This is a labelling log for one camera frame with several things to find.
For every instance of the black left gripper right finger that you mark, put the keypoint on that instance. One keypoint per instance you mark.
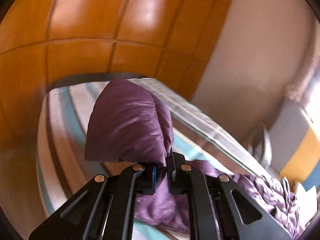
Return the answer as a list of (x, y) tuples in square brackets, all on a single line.
[(218, 208)]

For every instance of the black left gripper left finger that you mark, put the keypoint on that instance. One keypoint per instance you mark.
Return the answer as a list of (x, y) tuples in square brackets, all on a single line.
[(102, 209)]

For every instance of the purple down jacket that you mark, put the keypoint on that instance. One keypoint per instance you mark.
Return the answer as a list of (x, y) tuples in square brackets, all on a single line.
[(129, 123)]

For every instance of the striped bed cover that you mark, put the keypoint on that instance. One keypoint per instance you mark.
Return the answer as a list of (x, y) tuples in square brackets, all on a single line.
[(63, 169)]

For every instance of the white pillow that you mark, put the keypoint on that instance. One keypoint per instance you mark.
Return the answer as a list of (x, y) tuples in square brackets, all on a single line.
[(307, 202)]

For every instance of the grey yellow blue headboard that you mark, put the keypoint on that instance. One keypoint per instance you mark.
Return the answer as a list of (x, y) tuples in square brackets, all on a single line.
[(295, 146)]

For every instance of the orange wooden wardrobe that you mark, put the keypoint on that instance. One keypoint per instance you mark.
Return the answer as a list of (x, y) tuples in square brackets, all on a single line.
[(43, 41)]

